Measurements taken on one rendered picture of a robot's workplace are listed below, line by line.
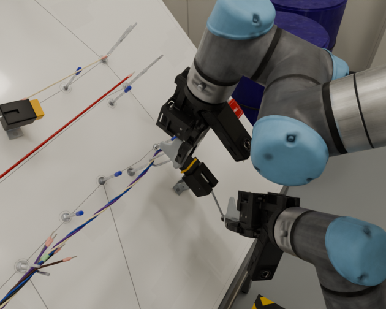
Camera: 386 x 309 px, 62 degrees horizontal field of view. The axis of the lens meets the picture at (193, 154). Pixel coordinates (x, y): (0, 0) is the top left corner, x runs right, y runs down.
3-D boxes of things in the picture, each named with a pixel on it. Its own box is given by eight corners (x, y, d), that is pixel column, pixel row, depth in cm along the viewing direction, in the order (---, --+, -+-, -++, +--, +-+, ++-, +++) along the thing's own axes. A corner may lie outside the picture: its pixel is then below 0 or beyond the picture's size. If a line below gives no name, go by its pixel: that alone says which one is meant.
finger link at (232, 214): (228, 194, 72) (251, 199, 64) (227, 221, 72) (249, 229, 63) (215, 194, 71) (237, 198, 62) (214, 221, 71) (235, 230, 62)
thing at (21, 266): (31, 265, 52) (55, 269, 41) (22, 274, 51) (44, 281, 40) (21, 257, 52) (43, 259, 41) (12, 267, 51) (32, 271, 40)
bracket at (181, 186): (178, 195, 73) (192, 192, 69) (172, 187, 72) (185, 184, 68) (189, 182, 75) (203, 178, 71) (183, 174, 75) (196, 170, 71)
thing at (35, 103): (26, 105, 53) (28, 100, 51) (34, 102, 54) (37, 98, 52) (33, 121, 53) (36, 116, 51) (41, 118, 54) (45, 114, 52)
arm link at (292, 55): (315, 141, 42) (239, 105, 42) (317, 93, 50) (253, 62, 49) (357, 98, 36) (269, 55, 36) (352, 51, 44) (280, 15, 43)
